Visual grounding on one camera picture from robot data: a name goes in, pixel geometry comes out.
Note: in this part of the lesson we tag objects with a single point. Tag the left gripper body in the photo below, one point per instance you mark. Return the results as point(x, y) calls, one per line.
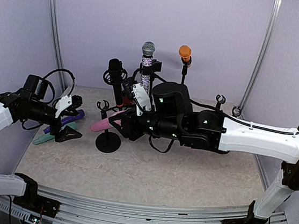
point(55, 127)

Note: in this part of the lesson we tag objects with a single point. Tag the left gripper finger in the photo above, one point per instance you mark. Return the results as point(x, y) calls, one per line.
point(72, 110)
point(66, 134)

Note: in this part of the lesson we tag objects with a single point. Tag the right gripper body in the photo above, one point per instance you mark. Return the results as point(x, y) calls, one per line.
point(134, 132)

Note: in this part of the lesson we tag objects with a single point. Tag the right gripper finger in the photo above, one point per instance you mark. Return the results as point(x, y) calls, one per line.
point(117, 125)
point(120, 115)

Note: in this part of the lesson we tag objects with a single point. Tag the teal microphone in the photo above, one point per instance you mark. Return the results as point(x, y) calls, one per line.
point(48, 137)

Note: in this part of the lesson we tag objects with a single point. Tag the purple microphone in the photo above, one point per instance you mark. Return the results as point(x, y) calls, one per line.
point(70, 121)

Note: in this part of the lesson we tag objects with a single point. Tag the pink microphone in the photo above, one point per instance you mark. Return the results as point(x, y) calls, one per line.
point(104, 124)

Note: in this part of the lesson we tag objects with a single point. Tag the black stand of pink microphone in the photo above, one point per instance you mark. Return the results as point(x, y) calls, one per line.
point(107, 142)

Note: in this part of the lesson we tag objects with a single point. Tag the black stand of purple microphone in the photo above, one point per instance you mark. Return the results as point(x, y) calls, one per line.
point(220, 100)

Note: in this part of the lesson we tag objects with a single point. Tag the black stand of teal microphone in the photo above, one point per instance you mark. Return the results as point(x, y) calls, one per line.
point(236, 112)

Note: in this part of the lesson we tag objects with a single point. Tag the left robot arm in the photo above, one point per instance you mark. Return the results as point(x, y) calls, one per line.
point(25, 104)

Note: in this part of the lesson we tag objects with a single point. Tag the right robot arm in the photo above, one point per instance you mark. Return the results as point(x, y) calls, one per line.
point(168, 113)

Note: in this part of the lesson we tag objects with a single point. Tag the black stand of rhinestone microphone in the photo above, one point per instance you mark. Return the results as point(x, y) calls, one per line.
point(156, 67)

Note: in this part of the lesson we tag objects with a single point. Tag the rhinestone silver microphone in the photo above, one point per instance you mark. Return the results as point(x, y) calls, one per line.
point(148, 49)

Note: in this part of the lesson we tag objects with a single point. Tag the black stand of orange microphone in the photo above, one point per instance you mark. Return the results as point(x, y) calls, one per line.
point(184, 72)

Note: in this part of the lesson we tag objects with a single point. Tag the red floral plate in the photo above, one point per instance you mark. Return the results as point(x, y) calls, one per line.
point(128, 102)

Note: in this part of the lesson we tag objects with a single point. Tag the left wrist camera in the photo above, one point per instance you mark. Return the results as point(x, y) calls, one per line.
point(63, 103)

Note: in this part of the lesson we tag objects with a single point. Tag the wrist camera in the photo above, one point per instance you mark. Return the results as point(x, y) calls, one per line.
point(135, 91)
point(63, 103)

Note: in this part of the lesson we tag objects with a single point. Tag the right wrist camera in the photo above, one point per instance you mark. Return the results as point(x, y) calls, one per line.
point(135, 91)

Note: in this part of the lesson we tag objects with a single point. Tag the black tripod shock-mount stand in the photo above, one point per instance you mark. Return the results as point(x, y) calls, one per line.
point(115, 76)

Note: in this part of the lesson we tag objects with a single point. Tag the right aluminium frame post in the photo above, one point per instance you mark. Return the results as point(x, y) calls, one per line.
point(262, 54)

